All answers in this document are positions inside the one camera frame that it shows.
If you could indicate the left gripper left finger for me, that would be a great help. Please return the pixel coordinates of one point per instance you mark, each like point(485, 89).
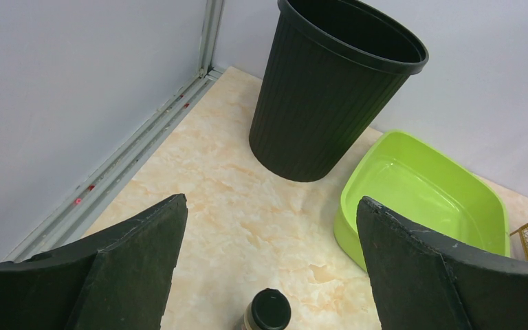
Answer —
point(117, 278)

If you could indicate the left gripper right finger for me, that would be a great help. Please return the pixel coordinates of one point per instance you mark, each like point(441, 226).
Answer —
point(422, 279)

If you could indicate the small dark spice bottle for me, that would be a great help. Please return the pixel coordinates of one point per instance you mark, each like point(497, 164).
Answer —
point(268, 310)

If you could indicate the green plastic basin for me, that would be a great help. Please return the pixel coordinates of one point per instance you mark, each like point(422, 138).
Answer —
point(424, 185)

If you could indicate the black plastic trash bin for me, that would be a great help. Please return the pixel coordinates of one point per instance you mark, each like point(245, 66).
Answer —
point(333, 66)

